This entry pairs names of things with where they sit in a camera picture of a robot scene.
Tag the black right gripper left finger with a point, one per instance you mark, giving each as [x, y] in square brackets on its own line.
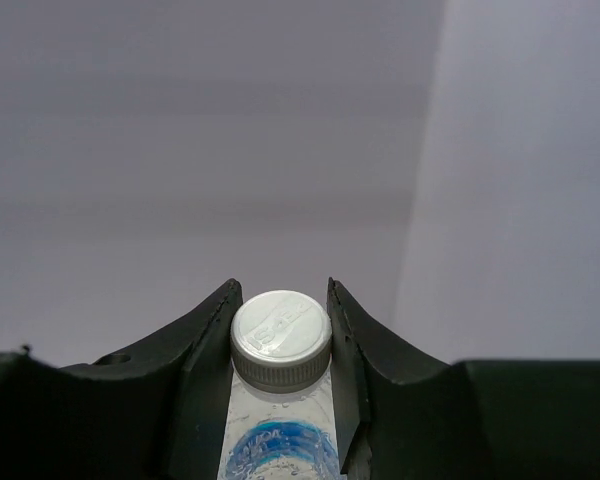
[155, 409]

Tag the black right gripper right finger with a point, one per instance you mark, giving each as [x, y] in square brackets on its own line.
[402, 414]

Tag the clear bottle light blue label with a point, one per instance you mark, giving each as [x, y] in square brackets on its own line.
[280, 421]

